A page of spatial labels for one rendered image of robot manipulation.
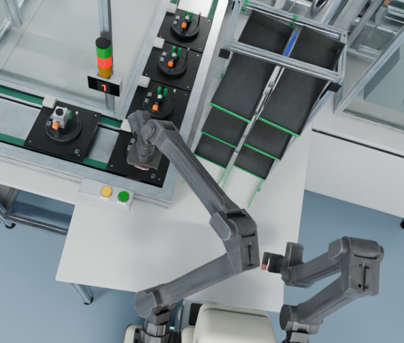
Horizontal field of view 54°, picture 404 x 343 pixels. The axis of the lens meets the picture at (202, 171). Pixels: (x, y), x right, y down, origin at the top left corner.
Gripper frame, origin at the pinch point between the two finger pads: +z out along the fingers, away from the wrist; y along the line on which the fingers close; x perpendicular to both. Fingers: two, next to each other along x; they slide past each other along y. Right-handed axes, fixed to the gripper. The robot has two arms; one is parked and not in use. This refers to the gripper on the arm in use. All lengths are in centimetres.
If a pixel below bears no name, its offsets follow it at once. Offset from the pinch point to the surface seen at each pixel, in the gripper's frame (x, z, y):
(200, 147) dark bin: -15.3, 2.9, -17.2
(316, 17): -94, -1, -51
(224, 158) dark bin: -13.8, 2.7, -26.6
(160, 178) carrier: -8.9, 26.3, -5.8
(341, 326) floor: 12, 122, -137
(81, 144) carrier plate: -13.7, 26.7, 29.2
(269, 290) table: 21, 36, -61
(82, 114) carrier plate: -27, 27, 34
